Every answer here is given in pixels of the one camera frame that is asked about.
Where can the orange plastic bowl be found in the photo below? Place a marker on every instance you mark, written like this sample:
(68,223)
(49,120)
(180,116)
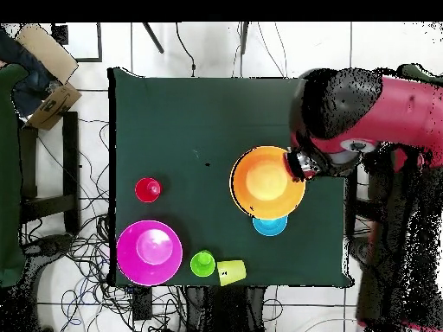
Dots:
(266,186)

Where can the yellow plastic cup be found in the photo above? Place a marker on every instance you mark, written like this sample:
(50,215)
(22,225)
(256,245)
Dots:
(232,272)

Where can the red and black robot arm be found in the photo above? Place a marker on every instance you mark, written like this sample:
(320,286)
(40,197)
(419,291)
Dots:
(398,114)

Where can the small blue plastic bowl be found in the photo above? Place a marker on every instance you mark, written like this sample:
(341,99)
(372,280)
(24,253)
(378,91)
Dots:
(270,228)

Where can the green plastic cup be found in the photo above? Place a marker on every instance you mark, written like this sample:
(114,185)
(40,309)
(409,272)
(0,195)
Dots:
(202,264)

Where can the black stand leg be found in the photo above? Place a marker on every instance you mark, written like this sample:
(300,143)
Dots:
(154,38)
(243,38)

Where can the dark green tablecloth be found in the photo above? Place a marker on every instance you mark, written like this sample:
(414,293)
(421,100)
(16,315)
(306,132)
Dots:
(155,114)

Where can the red plastic cup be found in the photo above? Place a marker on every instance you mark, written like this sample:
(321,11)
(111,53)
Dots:
(148,190)

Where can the green-covered side table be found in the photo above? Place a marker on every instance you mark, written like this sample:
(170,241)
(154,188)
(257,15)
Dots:
(425,74)
(8,173)

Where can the pink plastic bowl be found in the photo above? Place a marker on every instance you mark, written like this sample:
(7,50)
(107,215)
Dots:
(148,252)

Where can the black power box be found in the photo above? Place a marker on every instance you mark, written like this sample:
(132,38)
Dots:
(142,304)

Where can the brown cardboard box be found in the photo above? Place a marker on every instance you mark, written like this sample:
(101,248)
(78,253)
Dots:
(52,107)

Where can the beige cardboard sheet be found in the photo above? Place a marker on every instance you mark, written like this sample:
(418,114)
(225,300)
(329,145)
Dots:
(48,52)

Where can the blue cloth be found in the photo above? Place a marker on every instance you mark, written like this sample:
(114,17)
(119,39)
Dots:
(27,83)

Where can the black chair frame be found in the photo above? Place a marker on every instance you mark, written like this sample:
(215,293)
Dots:
(71,173)
(351,207)

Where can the grey metal frame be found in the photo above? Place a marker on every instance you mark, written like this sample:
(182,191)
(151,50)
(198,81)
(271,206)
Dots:
(99,41)

